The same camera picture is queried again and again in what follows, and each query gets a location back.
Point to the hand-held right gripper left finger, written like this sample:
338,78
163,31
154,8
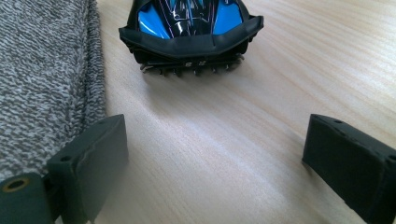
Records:
93,155

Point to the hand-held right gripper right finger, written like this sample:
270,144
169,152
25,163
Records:
351,165

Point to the grey knitted cloth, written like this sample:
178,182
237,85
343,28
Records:
46,77

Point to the blue and black toy car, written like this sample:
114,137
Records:
190,43

